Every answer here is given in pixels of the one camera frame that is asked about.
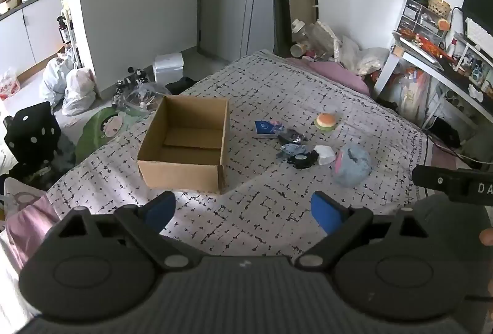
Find white plastic bag red contents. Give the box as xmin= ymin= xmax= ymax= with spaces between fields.
xmin=62 ymin=67 xmax=97 ymax=117

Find burger plush toy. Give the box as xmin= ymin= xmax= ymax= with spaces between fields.
xmin=314 ymin=113 xmax=339 ymax=132

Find pink pillow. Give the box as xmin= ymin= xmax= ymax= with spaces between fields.
xmin=0 ymin=178 xmax=60 ymax=271

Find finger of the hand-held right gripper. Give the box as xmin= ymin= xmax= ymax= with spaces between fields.
xmin=411 ymin=164 xmax=451 ymax=196

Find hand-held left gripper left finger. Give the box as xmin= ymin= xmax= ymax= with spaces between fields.
xmin=51 ymin=191 xmax=201 ymax=273

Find black clothing on floor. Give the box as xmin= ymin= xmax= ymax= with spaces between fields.
xmin=165 ymin=77 xmax=199 ymax=96

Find black lace fabric piece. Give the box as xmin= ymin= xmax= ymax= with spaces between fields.
xmin=287 ymin=150 xmax=320 ymax=170

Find white storage box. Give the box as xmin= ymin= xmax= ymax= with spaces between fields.
xmin=153 ymin=52 xmax=185 ymax=84

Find white keyboard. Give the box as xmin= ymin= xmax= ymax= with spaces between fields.
xmin=464 ymin=17 xmax=493 ymax=50

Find pink bed sheet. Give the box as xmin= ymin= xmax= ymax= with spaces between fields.
xmin=287 ymin=57 xmax=370 ymax=96

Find green leaf cartoon mat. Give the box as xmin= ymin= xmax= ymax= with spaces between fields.
xmin=74 ymin=108 xmax=145 ymax=164

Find blue printed packet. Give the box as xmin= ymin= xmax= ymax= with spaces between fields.
xmin=254 ymin=120 xmax=279 ymax=138

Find black white-dotted cube stool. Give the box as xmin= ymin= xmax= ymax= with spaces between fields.
xmin=4 ymin=101 xmax=62 ymax=167

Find white desk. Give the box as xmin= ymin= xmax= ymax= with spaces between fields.
xmin=372 ymin=31 xmax=493 ymax=130

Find blue-grey fuzzy plush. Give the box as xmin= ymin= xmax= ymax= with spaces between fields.
xmin=333 ymin=143 xmax=373 ymax=187

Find woven basket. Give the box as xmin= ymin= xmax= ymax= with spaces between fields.
xmin=428 ymin=0 xmax=451 ymax=16

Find brown cardboard box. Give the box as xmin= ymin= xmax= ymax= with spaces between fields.
xmin=137 ymin=95 xmax=230 ymax=196

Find clear drawer organizer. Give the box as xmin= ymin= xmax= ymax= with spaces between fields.
xmin=397 ymin=0 xmax=449 ymax=38

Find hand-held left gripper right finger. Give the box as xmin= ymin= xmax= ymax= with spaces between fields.
xmin=293 ymin=191 xmax=438 ymax=272

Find red white snack bag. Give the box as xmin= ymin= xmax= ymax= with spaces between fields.
xmin=0 ymin=68 xmax=21 ymax=100

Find white soft pouch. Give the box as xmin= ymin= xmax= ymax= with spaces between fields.
xmin=313 ymin=145 xmax=336 ymax=166

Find white kitchen cabinet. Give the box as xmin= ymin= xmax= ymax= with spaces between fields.
xmin=0 ymin=0 xmax=68 ymax=76

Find dark bottle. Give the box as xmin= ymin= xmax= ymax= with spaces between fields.
xmin=57 ymin=16 xmax=70 ymax=45

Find white crumpled bag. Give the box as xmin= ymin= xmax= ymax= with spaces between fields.
xmin=341 ymin=35 xmax=389 ymax=76

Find black flat board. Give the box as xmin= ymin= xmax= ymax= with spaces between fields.
xmin=271 ymin=0 xmax=292 ymax=56

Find clear plastic bottle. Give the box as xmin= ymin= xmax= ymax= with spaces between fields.
xmin=291 ymin=19 xmax=309 ymax=46

